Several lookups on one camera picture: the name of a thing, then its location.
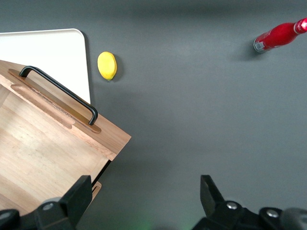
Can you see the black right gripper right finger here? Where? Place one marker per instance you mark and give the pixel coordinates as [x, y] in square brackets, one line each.
[211, 196]

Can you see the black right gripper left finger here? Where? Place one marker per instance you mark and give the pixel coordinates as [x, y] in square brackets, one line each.
[78, 198]

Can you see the yellow lemon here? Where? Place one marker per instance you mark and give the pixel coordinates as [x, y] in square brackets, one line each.
[107, 65]

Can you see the beige rectangular tray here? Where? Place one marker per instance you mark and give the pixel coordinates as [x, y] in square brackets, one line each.
[48, 55]

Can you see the red bottle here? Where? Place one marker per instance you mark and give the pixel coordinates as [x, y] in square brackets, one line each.
[278, 36]

